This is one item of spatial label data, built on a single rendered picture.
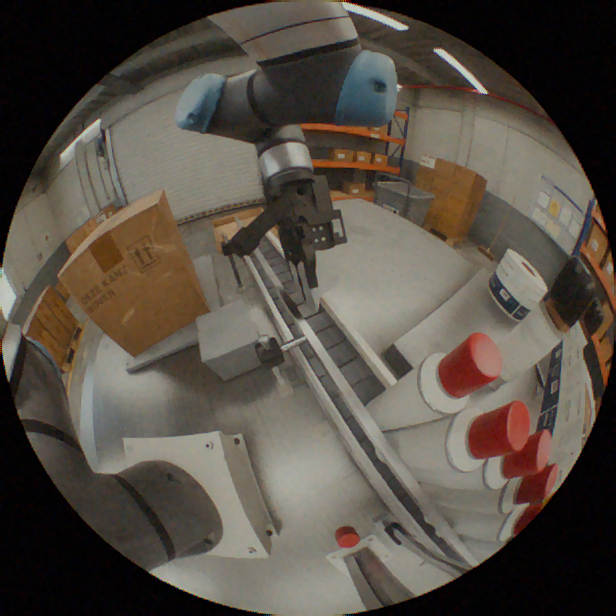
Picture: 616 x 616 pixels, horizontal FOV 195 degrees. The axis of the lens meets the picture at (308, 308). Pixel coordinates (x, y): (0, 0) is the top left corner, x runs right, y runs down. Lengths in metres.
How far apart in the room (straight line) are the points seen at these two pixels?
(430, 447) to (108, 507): 0.25
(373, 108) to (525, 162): 4.72
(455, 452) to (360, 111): 0.24
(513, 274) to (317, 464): 0.69
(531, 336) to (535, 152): 4.62
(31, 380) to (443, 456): 0.35
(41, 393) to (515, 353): 0.62
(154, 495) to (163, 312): 0.33
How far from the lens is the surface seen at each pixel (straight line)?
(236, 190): 4.16
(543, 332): 0.38
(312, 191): 0.29
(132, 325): 0.45
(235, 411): 0.35
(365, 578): 0.34
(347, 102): 0.15
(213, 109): 0.22
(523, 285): 0.68
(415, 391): 0.15
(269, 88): 0.18
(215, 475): 0.26
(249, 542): 0.30
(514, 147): 4.96
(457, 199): 3.52
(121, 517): 0.21
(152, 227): 0.35
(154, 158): 4.41
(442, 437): 0.16
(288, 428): 0.33
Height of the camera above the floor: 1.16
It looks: 50 degrees down
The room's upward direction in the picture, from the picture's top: straight up
